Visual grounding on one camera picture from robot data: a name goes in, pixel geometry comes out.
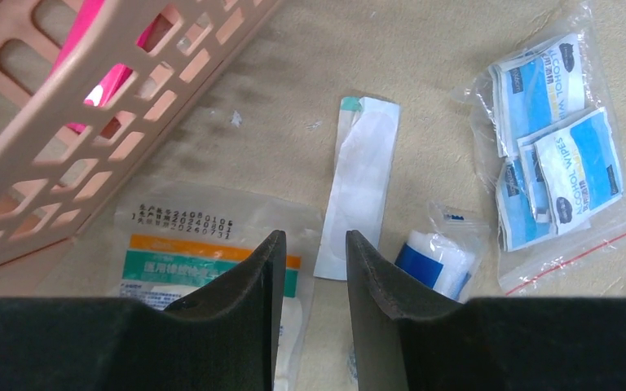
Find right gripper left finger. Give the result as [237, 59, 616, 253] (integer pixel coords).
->
[0, 231, 286, 390]

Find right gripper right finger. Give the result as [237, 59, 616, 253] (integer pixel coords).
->
[346, 231, 626, 390]

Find white bandage strip packet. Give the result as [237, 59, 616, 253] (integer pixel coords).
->
[314, 96, 401, 281]

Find alcohol wipes bag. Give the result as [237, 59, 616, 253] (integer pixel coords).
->
[452, 1, 626, 296]

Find blue white bandage roll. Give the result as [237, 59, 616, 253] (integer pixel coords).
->
[395, 201, 491, 302]

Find green orange dressing packet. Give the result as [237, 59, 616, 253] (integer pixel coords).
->
[109, 177, 323, 390]

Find pink marker pen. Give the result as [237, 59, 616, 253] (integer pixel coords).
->
[48, 0, 171, 135]

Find pink plastic desk organizer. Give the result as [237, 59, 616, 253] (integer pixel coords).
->
[0, 1, 277, 296]

